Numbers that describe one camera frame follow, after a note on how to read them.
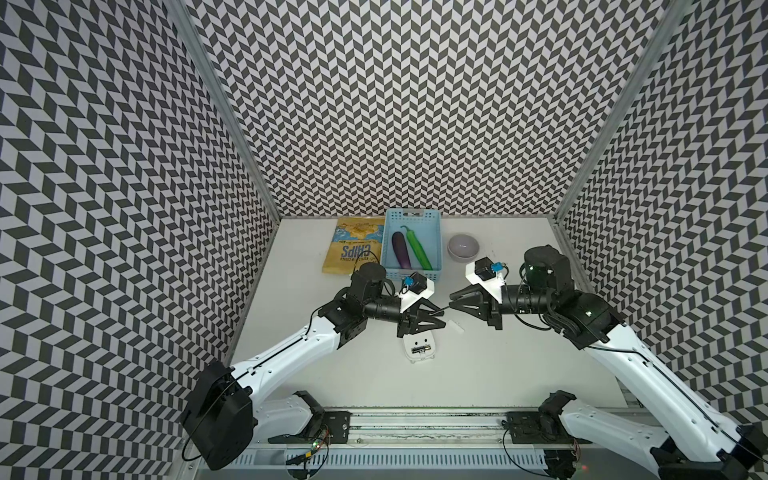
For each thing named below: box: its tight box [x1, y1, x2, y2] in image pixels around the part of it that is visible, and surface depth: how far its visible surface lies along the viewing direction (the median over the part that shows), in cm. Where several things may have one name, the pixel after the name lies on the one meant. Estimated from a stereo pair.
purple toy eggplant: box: [391, 231, 412, 269], surface depth 108 cm
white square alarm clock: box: [403, 330, 436, 363], surface depth 84 cm
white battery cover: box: [447, 319, 465, 335], surface depth 93 cm
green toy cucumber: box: [400, 225, 433, 270], surface depth 110 cm
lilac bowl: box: [447, 234, 480, 263], surface depth 107 cm
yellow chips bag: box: [322, 216, 384, 275], surface depth 110 cm
